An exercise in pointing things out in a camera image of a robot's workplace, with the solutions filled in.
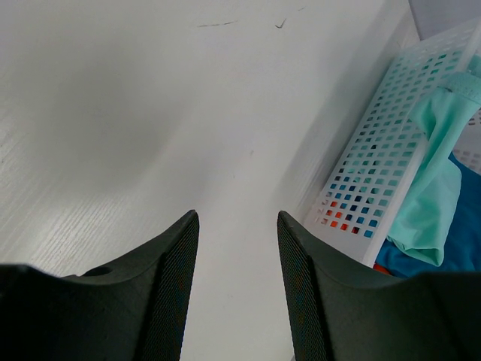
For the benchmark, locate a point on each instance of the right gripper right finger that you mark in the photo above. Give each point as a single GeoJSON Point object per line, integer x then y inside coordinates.
{"type": "Point", "coordinates": [340, 309]}

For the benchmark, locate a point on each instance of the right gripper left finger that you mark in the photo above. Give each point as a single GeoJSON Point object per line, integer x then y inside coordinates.
{"type": "Point", "coordinates": [131, 308]}

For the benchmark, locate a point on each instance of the orange t shirt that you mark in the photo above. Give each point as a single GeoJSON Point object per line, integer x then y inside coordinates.
{"type": "Point", "coordinates": [350, 229]}

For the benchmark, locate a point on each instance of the white plastic basket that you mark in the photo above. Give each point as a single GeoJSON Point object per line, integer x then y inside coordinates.
{"type": "Point", "coordinates": [379, 161]}

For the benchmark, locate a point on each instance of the mint green t shirt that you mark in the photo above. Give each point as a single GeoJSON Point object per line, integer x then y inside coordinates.
{"type": "Point", "coordinates": [442, 116]}

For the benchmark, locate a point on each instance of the blue t shirt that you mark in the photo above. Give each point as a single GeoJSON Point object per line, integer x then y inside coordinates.
{"type": "Point", "coordinates": [442, 231]}

